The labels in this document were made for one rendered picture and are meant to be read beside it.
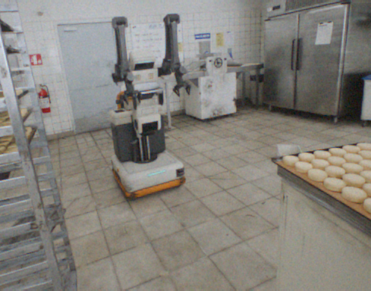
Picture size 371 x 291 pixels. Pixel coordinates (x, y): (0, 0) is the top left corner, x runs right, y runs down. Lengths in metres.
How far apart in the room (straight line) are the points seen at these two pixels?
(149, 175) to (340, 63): 3.26
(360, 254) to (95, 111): 4.49
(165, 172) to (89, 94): 2.87
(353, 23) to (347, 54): 0.43
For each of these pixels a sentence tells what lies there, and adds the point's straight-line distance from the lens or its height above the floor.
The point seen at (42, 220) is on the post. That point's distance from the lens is 0.98.
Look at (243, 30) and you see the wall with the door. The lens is 6.37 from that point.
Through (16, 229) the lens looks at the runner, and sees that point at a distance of 1.04.
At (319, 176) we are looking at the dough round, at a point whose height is 0.92.
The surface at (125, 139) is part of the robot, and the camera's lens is 2.49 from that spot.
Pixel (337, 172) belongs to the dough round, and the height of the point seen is 0.92.
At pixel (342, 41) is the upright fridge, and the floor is 1.25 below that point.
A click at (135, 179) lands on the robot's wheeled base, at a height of 0.24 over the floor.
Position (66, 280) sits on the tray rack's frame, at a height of 0.15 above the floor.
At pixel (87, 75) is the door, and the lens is 4.82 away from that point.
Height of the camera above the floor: 1.32
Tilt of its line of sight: 15 degrees down
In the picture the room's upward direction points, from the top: 6 degrees counter-clockwise
